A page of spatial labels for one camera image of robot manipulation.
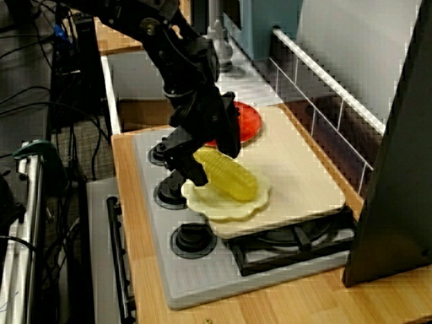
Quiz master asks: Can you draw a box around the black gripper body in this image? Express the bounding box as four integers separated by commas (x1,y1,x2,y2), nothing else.
163,82,223,146

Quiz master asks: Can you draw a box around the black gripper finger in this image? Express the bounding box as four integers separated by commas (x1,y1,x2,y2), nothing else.
215,91,242,159
161,126,209,187

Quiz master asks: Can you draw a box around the yellow toy corn cob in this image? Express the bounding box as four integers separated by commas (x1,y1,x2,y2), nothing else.
192,150,260,202

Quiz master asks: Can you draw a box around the red round plate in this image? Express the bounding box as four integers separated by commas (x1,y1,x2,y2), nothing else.
204,100,263,149

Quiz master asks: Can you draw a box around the black stove knob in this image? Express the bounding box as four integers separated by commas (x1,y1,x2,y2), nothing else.
170,222,219,260
154,170,190,210
148,140,169,166

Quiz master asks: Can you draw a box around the cream scalloped plate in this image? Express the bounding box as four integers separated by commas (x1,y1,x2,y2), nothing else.
181,163,273,223

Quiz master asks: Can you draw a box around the grey toy faucet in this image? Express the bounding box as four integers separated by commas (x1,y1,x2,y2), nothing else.
208,0,236,74

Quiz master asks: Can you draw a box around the white sink basin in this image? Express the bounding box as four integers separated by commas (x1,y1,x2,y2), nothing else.
100,35,271,136

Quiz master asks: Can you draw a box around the wooden cutting board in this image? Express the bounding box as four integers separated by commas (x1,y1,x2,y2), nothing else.
182,105,348,239

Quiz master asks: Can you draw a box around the black stand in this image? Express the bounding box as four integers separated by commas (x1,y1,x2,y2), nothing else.
72,11,114,136

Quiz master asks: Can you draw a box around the grey oven door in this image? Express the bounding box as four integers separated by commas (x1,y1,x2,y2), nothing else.
86,177,138,324

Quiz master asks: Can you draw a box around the teal box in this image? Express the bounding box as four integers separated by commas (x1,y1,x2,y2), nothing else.
221,0,300,63

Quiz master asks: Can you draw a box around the grey toy stove top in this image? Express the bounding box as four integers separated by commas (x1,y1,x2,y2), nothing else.
132,130,355,311

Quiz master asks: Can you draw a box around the black burner grate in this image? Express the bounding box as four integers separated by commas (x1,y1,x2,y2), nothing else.
229,207,358,277

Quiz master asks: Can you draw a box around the green clamp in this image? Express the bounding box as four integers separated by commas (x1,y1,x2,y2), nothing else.
12,139,70,198

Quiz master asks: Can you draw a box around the blue plastic object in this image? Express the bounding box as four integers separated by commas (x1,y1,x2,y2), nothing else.
53,22,74,47

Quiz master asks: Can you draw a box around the dark slanted panel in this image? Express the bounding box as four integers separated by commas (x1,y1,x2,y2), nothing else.
342,0,432,288

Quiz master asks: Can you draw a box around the black oven door handle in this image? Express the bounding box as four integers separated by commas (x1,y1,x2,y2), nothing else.
107,196,136,320

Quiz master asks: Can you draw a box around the black cable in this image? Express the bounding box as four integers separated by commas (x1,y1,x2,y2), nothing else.
0,101,112,180
0,86,51,105

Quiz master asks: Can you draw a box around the aluminium frame rail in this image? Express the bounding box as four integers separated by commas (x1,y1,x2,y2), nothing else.
0,158,47,324

